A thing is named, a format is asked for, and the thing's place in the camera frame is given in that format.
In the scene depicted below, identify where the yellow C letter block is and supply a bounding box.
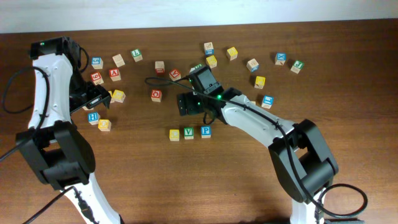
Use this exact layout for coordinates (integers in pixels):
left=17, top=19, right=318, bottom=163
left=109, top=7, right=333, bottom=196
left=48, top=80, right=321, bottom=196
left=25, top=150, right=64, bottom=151
left=169, top=129, right=180, bottom=141

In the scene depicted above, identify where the blue L letter block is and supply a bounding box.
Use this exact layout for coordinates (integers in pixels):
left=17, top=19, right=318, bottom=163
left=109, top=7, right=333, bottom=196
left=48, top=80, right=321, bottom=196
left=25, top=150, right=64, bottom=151
left=261, top=95, right=274, bottom=109

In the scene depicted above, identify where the blue P letter block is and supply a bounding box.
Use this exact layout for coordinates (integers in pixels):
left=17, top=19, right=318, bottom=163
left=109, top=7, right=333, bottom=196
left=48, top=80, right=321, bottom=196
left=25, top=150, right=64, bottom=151
left=200, top=126, right=211, bottom=138

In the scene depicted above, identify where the lower blue H block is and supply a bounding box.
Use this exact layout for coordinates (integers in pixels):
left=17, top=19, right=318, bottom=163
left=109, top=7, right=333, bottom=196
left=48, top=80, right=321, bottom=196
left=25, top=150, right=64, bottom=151
left=88, top=112, right=100, bottom=125

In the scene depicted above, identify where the green J letter block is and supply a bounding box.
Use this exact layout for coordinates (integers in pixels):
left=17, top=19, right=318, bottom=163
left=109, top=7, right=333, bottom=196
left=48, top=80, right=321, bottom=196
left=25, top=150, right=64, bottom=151
left=290, top=60, right=304, bottom=74

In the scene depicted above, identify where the yellow top middle block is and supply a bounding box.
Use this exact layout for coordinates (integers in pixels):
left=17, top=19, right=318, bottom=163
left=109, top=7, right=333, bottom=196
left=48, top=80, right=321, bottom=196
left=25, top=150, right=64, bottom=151
left=206, top=55, right=218, bottom=68

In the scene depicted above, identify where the yellow top far block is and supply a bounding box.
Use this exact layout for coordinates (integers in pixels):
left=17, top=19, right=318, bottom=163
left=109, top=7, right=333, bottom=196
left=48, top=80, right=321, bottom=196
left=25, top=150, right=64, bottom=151
left=226, top=47, right=238, bottom=60

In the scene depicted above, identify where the red O letter block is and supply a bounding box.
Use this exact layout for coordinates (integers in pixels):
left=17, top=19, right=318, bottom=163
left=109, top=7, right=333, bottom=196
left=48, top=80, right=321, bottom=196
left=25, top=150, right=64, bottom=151
left=150, top=90, right=162, bottom=102

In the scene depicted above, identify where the plain wooden block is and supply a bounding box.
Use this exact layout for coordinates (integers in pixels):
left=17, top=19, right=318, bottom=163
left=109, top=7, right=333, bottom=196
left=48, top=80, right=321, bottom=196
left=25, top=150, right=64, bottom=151
left=113, top=54, right=125, bottom=68

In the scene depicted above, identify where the yellow block pair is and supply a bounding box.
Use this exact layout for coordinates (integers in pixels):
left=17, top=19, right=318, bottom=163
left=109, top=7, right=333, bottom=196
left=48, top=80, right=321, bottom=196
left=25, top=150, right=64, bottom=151
left=112, top=90, right=126, bottom=103
left=108, top=91, right=114, bottom=103

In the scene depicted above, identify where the red V letter block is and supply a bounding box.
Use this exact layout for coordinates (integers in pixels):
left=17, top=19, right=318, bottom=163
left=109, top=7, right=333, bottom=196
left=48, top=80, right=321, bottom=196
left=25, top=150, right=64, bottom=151
left=169, top=68, right=182, bottom=81

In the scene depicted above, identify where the red 9 number block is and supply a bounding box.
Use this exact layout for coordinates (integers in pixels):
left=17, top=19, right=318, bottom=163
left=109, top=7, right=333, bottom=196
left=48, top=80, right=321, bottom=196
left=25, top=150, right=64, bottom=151
left=90, top=72, right=104, bottom=85

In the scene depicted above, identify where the yellow O letter block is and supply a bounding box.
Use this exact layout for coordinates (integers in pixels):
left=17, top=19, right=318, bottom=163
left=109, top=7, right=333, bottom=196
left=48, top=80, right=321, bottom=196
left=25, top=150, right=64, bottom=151
left=98, top=119, right=111, bottom=131

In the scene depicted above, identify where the green Z letter block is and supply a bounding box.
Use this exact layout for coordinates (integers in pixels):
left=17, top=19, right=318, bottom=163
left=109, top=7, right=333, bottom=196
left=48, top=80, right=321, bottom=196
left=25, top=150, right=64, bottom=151
left=190, top=64, right=202, bottom=72

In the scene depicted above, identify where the blue X letter block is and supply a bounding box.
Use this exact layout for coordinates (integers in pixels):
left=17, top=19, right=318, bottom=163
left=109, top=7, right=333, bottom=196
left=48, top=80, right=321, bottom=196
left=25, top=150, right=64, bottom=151
left=275, top=52, right=287, bottom=65

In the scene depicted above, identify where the blue D letter block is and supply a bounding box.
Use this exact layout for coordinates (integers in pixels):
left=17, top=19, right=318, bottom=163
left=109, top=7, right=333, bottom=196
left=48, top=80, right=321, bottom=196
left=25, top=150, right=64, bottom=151
left=246, top=58, right=259, bottom=72

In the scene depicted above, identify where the yellow block right pair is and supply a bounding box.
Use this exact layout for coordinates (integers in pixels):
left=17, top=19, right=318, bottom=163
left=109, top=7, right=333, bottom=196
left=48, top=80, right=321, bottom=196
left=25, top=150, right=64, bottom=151
left=112, top=90, right=126, bottom=103

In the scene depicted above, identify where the green L letter block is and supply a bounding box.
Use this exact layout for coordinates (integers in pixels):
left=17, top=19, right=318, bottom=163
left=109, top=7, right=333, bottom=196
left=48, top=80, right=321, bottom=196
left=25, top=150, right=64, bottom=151
left=131, top=49, right=143, bottom=62

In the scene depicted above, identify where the blue S letter block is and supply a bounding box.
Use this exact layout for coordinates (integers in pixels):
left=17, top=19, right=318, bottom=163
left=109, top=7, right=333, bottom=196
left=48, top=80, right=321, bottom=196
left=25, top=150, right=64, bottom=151
left=91, top=57, right=103, bottom=70

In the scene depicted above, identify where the green V letter block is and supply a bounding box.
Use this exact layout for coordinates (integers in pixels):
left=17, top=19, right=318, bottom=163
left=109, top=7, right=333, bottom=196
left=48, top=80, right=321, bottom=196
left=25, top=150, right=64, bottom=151
left=183, top=127, right=194, bottom=139

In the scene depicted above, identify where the yellow block left pair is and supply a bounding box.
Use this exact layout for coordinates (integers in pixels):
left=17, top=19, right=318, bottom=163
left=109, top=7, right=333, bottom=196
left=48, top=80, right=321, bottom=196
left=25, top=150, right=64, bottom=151
left=108, top=91, right=114, bottom=103

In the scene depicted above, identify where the red A letter block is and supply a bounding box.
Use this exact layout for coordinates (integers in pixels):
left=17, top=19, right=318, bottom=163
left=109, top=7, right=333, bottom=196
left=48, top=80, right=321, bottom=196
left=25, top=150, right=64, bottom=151
left=109, top=68, right=121, bottom=82

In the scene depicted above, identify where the blue side far block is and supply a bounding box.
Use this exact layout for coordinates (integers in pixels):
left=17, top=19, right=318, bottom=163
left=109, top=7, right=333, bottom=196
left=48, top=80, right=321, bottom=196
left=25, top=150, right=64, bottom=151
left=203, top=42, right=214, bottom=56

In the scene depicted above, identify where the red I side block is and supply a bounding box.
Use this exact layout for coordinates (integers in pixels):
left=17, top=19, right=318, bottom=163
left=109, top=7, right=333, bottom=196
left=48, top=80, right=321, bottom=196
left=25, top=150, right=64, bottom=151
left=155, top=61, right=165, bottom=74

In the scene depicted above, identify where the yellow K letter block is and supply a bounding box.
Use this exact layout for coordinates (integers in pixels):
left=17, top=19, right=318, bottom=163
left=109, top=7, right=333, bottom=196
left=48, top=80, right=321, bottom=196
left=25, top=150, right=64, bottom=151
left=254, top=76, right=266, bottom=89

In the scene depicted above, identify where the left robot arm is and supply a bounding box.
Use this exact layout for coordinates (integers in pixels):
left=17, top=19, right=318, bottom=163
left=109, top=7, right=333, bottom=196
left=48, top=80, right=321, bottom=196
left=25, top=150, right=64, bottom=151
left=16, top=37, right=123, bottom=223

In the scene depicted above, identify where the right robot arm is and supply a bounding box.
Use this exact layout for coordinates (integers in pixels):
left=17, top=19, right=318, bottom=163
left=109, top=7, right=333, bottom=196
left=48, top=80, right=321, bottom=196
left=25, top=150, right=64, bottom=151
left=177, top=66, right=338, bottom=223

